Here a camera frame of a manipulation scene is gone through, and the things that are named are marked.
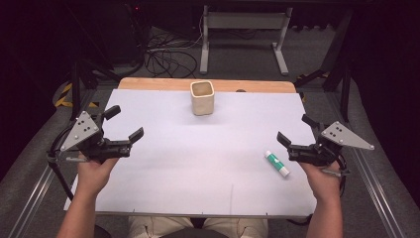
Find person's beige pants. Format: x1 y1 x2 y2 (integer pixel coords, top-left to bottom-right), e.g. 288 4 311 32
127 215 269 238

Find wooden table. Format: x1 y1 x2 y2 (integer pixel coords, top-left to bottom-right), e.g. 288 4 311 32
117 76 297 94

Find beige square cup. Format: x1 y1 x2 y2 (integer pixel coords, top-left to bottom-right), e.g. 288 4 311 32
189 80 216 117

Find white metal stand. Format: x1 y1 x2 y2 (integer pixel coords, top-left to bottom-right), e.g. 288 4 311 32
199 4 294 76

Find black tripod stand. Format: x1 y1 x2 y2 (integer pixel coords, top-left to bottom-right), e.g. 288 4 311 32
67 58 122 122

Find black chair seat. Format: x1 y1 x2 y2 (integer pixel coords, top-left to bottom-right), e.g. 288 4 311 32
159 227 231 238

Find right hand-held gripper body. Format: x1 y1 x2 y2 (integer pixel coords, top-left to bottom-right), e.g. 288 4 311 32
286 120 375 168

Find person's left hand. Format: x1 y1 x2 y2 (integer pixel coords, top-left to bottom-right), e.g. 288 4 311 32
76 154 119 200

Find aluminium floor rail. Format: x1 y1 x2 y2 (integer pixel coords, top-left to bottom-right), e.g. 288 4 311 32
350 147 409 238
7 165 57 238

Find green and white glue stick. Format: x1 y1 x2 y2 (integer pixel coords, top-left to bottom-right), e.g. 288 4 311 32
263 150 291 179

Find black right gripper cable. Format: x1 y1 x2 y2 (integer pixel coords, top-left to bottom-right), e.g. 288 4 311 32
321 153 351 199

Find black metal stand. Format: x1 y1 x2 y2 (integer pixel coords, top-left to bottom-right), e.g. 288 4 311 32
293 9 353 124

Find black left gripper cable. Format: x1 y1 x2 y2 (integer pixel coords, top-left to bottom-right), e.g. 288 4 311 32
47 127 76 202

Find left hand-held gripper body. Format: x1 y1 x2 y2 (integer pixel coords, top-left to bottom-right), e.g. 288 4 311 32
59 110 132 164

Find white paper sheet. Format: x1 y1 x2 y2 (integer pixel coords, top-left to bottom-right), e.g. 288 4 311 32
63 87 319 218

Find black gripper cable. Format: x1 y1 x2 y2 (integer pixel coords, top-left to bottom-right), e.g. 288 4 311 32
47 127 76 202
321 153 351 199

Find black floor cables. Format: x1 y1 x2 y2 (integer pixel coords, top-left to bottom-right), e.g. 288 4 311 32
144 26 203 79

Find person's right hand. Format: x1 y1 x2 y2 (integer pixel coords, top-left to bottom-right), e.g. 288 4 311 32
298 160 343 203

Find yellow and black hazard tape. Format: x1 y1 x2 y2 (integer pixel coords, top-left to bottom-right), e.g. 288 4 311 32
53 81 100 109

